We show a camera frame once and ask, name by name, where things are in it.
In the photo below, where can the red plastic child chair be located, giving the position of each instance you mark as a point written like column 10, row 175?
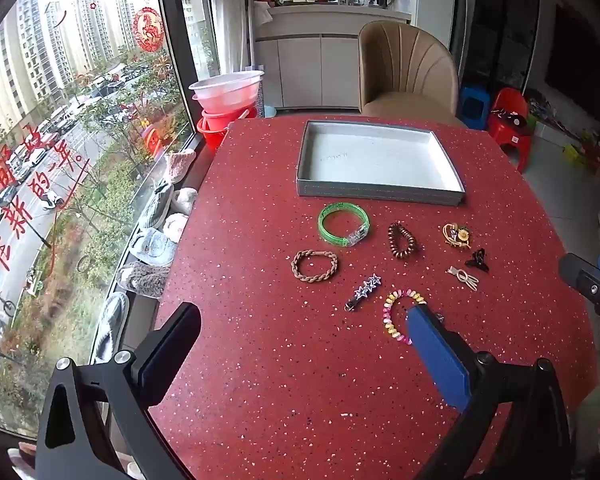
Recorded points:
column 510, row 132

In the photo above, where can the pink plastic basin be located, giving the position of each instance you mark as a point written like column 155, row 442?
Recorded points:
column 227, row 105

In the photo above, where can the green plastic bangle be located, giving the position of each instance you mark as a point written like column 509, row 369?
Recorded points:
column 322, row 224

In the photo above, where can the dark wall screen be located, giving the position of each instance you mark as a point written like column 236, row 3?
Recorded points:
column 585, row 60

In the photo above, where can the blue plastic stool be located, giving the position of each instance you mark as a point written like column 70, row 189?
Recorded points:
column 472, row 105

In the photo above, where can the light blue basin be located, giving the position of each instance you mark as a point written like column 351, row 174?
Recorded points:
column 269, row 110

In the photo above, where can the white cabinet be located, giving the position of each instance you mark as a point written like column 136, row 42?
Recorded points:
column 300, row 70

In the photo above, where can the pile of toys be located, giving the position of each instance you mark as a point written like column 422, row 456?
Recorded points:
column 580, row 145

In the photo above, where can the white bow hair clip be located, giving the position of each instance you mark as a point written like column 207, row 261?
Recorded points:
column 462, row 277

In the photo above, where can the red plastic bucket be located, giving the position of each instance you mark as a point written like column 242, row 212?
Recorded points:
column 215, row 132

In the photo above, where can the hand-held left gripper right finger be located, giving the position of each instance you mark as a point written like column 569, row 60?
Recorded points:
column 437, row 355

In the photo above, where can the silver star hair clip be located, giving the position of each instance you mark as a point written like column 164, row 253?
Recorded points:
column 367, row 287

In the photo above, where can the row of slippers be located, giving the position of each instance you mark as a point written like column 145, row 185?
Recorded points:
column 155, row 205

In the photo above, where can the black claw hair clip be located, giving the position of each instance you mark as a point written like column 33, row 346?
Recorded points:
column 477, row 260

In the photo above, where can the red lantern window decal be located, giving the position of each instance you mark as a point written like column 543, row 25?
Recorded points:
column 151, row 142

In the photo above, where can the grey shallow box tray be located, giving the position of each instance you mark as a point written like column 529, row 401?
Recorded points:
column 380, row 155

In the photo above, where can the beige upholstered chair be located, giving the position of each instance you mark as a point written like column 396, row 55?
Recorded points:
column 405, row 70

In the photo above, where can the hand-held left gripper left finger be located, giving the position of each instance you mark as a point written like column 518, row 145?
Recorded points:
column 172, row 355

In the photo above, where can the red horse window decal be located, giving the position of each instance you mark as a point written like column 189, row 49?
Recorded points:
column 149, row 29

